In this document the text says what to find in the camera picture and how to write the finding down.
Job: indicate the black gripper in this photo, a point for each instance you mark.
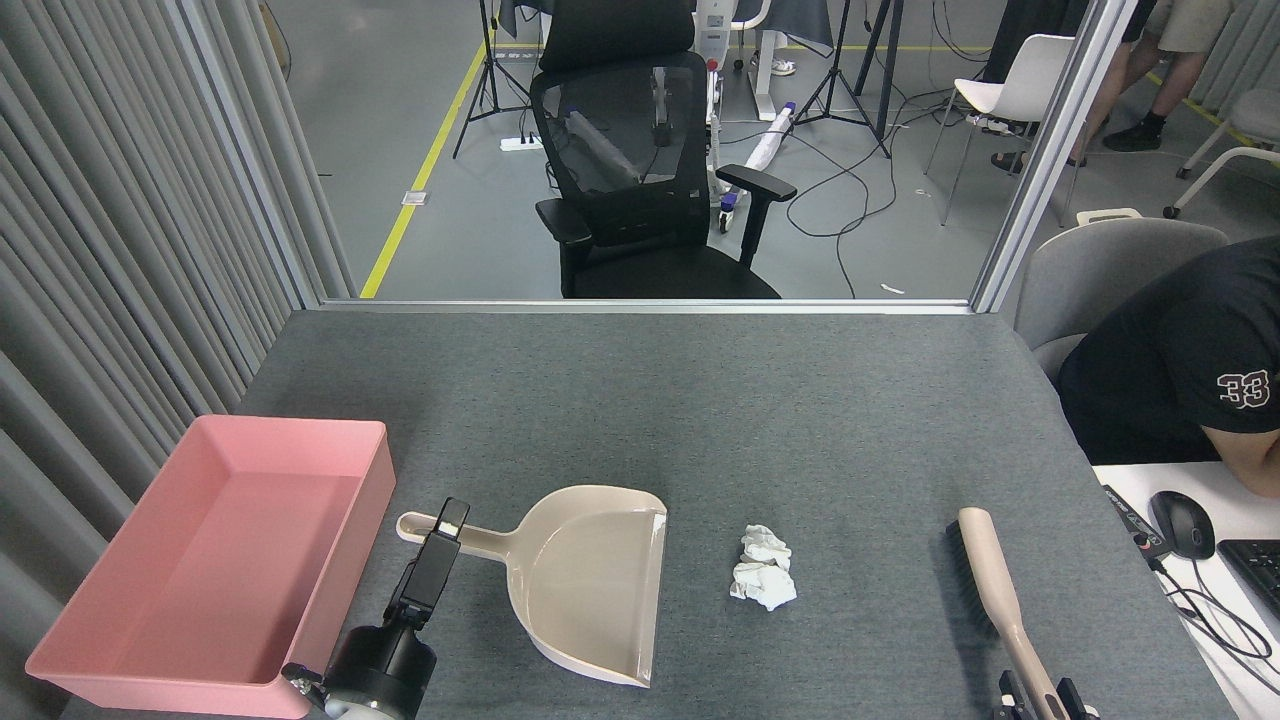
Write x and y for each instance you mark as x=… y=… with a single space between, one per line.
x=385 y=670

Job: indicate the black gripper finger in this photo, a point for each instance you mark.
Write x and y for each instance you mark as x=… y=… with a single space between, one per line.
x=1078 y=705
x=1015 y=700

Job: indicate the beige brush with black bristles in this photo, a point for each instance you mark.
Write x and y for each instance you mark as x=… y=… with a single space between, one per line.
x=990 y=575

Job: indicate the beige plastic dustpan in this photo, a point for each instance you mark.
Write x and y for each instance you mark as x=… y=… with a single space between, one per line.
x=590 y=590

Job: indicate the black computer mouse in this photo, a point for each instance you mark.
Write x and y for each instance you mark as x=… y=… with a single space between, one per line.
x=1182 y=525

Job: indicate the white paper ball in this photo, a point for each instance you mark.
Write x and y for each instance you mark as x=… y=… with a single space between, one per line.
x=766 y=546
x=765 y=588

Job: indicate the person's forearm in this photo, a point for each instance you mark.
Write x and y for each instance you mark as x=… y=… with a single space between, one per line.
x=1250 y=460

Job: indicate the pink plastic bin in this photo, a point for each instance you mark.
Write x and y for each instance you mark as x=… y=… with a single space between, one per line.
x=200 y=560

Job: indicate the small black control box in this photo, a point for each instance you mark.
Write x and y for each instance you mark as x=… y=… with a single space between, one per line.
x=1135 y=520

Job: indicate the black keyboard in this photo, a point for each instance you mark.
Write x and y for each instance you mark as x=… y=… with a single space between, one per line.
x=1255 y=570

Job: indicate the seated person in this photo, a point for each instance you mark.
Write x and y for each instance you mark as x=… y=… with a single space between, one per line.
x=1160 y=370

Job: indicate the black mesh office chair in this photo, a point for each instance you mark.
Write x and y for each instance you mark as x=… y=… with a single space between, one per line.
x=640 y=270

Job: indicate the grey shell chair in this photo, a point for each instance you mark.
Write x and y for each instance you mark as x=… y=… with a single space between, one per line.
x=1080 y=270

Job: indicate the white power strip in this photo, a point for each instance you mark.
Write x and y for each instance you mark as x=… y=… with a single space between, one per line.
x=520 y=144

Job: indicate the grey pleated curtain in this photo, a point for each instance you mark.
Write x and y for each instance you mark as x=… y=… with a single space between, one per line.
x=80 y=250

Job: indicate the cream plastic panel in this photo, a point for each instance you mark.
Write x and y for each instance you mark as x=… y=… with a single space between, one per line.
x=1105 y=215

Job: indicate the black tripod stand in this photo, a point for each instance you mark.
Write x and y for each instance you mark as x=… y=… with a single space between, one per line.
x=489 y=50
x=884 y=100

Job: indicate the white stand on wheels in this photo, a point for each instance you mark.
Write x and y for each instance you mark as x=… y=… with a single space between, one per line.
x=768 y=70

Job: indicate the grey chair with white legs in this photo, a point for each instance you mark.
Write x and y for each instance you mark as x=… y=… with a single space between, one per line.
x=1260 y=110

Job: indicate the white plastic chair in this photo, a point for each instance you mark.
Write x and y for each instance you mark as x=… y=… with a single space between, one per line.
x=1030 y=70

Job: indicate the standing person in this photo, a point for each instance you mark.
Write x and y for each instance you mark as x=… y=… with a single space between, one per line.
x=1185 y=70

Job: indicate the dark grey hanging cloth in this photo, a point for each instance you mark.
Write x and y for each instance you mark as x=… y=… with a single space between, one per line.
x=800 y=20

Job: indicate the black fabric backdrop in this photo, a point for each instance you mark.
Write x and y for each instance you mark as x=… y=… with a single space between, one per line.
x=1030 y=20

